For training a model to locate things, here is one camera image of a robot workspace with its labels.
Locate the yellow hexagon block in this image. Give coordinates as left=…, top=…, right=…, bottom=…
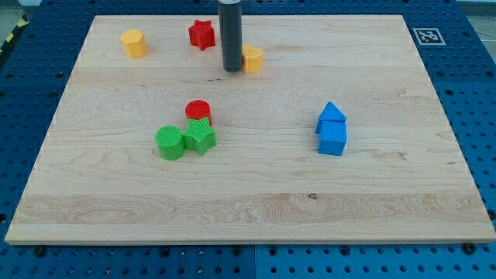
left=120, top=29, right=148, bottom=58

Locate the white fiducial marker tag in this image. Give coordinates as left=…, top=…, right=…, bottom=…
left=413, top=27, right=446, bottom=46

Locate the red star block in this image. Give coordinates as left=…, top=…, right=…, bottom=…
left=188, top=19, right=216, bottom=51

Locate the yellow heart block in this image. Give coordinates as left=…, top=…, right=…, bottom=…
left=242, top=44, right=264, bottom=74

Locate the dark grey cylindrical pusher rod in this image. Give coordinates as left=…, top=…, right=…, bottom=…
left=218, top=0, right=243, bottom=73

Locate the light wooden board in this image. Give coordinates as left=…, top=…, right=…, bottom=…
left=5, top=15, right=495, bottom=245

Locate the green star block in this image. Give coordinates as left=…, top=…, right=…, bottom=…
left=183, top=117, right=217, bottom=156

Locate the red cylinder block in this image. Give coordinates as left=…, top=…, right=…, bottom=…
left=184, top=99, right=212, bottom=126

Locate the blue cube block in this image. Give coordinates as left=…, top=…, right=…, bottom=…
left=318, top=121, right=347, bottom=156

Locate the green cylinder block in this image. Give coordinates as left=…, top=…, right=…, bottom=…
left=155, top=126, right=184, bottom=160

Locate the blue triangle block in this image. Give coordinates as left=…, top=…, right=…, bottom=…
left=315, top=102, right=346, bottom=134

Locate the yellow black hazard tape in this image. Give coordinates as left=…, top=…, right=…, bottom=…
left=1, top=14, right=29, bottom=56

